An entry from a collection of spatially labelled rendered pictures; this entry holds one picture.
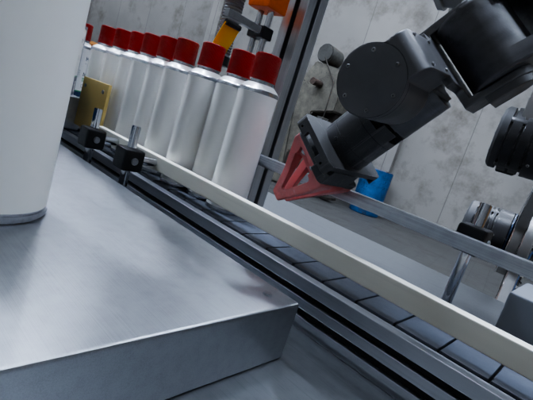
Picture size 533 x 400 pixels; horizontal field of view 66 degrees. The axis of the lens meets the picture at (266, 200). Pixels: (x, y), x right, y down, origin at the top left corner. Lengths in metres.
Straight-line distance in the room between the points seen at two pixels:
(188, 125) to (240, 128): 0.10
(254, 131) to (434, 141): 7.35
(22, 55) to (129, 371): 0.21
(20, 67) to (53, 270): 0.14
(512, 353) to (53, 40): 0.38
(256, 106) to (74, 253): 0.29
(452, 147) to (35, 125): 7.57
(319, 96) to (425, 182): 2.41
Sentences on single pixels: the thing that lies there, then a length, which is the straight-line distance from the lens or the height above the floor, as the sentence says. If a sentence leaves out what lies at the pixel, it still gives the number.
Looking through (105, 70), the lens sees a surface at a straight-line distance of 0.83.
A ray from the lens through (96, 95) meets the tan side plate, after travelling 0.80.
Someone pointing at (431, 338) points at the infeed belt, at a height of 0.88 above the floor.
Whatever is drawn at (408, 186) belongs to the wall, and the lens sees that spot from 7.83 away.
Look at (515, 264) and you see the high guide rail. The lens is 0.42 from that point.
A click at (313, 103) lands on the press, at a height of 1.54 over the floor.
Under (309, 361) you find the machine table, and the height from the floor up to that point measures 0.83.
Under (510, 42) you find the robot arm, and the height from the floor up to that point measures 1.12.
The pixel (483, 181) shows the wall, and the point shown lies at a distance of 7.68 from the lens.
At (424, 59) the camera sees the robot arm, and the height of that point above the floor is 1.08.
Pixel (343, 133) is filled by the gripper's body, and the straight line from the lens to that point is 0.42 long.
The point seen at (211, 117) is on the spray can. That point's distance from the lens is 0.56.
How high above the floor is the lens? 1.01
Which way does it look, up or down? 10 degrees down
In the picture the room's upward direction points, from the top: 18 degrees clockwise
